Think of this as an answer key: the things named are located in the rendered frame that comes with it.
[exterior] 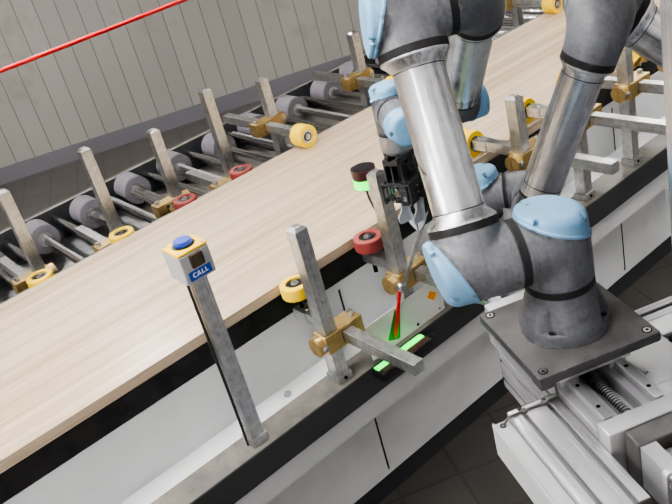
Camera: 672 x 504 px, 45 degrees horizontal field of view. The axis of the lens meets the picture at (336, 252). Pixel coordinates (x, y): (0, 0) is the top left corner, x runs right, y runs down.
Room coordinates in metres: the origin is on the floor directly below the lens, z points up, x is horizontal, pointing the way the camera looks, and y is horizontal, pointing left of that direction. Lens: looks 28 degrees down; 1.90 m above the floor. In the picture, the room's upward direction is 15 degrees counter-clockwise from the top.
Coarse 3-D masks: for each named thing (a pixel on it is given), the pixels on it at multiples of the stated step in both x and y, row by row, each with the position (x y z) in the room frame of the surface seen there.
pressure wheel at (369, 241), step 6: (360, 234) 1.93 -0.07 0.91; (366, 234) 1.91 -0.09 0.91; (372, 234) 1.91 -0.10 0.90; (378, 234) 1.90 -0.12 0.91; (354, 240) 1.90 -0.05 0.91; (360, 240) 1.89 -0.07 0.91; (366, 240) 1.88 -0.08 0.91; (372, 240) 1.87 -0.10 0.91; (378, 240) 1.88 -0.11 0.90; (354, 246) 1.90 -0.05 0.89; (360, 246) 1.88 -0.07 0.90; (366, 246) 1.87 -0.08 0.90; (372, 246) 1.87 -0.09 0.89; (378, 246) 1.87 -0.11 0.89; (360, 252) 1.88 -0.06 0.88; (366, 252) 1.87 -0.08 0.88; (372, 252) 1.87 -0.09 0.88
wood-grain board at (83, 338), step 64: (512, 64) 2.94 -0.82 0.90; (256, 192) 2.41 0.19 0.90; (320, 192) 2.27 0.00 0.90; (128, 256) 2.20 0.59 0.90; (256, 256) 1.98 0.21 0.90; (320, 256) 1.88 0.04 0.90; (0, 320) 2.01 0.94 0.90; (64, 320) 1.91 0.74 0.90; (128, 320) 1.82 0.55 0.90; (192, 320) 1.73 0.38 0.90; (0, 384) 1.68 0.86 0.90; (64, 384) 1.61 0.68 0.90; (128, 384) 1.55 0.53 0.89; (0, 448) 1.43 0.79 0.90
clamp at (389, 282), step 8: (408, 256) 1.81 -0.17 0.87; (424, 256) 1.79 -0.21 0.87; (416, 264) 1.76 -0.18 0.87; (424, 264) 1.77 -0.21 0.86; (392, 272) 1.75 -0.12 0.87; (384, 280) 1.74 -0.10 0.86; (392, 280) 1.72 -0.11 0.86; (400, 280) 1.72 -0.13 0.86; (408, 280) 1.74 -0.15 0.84; (384, 288) 1.75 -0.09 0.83; (392, 288) 1.72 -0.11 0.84; (408, 288) 1.73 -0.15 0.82
